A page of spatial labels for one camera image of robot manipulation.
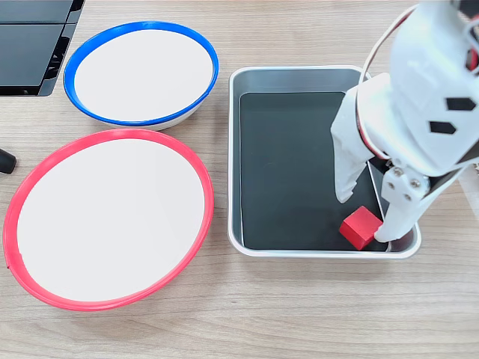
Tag blue rimmed dish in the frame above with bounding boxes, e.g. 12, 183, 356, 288
62, 20, 220, 131

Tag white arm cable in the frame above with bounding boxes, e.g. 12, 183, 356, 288
359, 3, 420, 85

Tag red cube block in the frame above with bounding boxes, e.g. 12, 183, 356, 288
338, 205, 384, 251

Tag silver metal tray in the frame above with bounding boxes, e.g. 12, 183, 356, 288
227, 66, 422, 259

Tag red rimmed dish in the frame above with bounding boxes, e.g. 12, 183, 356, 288
2, 128, 215, 312

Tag black tripod foot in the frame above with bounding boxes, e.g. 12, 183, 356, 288
0, 147, 18, 175

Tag black tray liner mat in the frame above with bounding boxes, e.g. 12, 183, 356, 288
239, 91, 388, 251

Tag black plastic tray rack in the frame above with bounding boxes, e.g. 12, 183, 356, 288
0, 0, 86, 97

